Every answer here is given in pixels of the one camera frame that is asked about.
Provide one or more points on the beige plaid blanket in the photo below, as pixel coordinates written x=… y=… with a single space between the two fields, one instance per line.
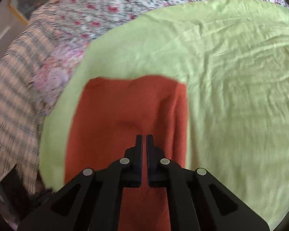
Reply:
x=20 y=117

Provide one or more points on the rust orange knit sweater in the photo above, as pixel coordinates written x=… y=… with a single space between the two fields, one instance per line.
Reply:
x=112 y=113

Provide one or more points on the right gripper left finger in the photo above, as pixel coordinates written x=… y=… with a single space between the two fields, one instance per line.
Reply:
x=92 y=199

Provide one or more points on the purple floral pillow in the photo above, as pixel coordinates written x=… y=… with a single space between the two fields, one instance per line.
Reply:
x=58 y=68

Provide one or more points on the light green bed sheet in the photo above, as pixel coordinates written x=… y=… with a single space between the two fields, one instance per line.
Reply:
x=233 y=56

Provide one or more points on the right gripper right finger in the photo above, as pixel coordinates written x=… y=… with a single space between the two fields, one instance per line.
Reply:
x=196 y=199

